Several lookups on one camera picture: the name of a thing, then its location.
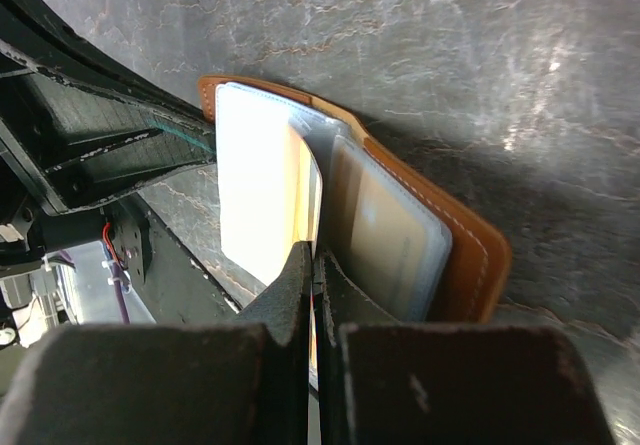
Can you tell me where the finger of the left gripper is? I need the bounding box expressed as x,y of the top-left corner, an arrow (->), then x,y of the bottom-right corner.
1,39 -> 216,215

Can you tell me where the brown leather card holder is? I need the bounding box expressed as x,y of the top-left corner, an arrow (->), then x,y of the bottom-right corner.
198,75 -> 512,323

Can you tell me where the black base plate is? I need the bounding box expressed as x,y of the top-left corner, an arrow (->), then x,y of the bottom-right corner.
104,196 -> 242,325

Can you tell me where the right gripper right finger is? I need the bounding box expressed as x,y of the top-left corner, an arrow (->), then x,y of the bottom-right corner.
317,252 -> 614,444

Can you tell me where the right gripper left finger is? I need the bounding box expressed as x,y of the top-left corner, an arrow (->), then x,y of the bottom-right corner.
1,242 -> 313,444

